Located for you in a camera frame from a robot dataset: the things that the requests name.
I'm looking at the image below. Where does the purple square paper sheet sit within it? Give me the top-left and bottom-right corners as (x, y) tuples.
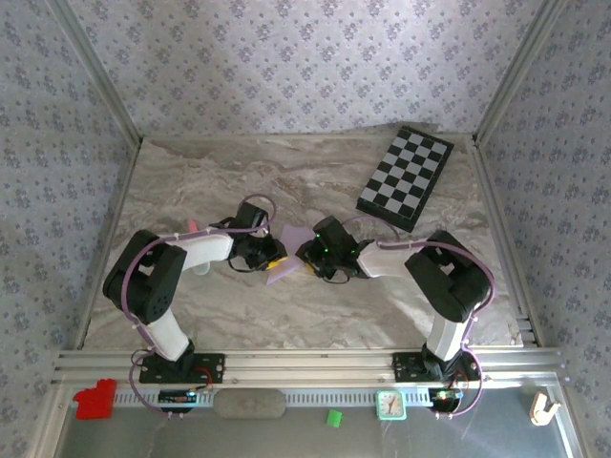
(265, 223), (315, 287)

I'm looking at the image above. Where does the teal square clock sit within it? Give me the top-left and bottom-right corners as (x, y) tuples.
(376, 389), (408, 422)

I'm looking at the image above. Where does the black and grey chessboard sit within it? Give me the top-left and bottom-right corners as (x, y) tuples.
(355, 124), (455, 234)

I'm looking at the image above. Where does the grey oval pad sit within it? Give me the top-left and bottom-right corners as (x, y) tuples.
(213, 388), (287, 420)

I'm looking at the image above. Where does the red toy block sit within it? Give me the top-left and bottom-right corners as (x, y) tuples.
(73, 378), (118, 421)

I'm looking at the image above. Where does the wooden hook piece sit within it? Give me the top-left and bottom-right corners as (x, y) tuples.
(530, 390), (562, 427)

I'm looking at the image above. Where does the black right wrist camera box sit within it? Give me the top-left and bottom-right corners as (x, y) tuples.
(313, 215), (376, 254)

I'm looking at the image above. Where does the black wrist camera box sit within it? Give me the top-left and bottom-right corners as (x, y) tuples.
(209, 202), (269, 236)
(313, 215), (376, 254)

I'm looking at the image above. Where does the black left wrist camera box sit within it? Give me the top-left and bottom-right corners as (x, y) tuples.
(209, 202), (269, 236)

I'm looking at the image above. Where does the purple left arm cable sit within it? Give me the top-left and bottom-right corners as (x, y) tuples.
(121, 193), (279, 420)

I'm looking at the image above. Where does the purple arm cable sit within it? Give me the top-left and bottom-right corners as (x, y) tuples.
(121, 193), (279, 420)
(341, 214), (497, 420)

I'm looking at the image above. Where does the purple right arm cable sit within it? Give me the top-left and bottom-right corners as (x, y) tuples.
(341, 214), (497, 420)

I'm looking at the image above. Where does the aluminium mounting rail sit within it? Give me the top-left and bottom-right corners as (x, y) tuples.
(52, 347), (567, 383)

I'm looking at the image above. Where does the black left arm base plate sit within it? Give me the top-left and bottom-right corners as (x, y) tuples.
(137, 352), (226, 385)

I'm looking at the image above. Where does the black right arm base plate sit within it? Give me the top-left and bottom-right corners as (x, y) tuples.
(390, 351), (481, 383)

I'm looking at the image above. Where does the grey slotted cable duct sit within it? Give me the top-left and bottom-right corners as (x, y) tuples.
(114, 388), (431, 406)

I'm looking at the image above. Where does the aluminium side rail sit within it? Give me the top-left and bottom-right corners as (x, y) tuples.
(75, 140), (144, 349)
(470, 140), (540, 347)

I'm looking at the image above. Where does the aluminium frame post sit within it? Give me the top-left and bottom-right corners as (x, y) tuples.
(50, 0), (144, 144)
(472, 0), (569, 144)

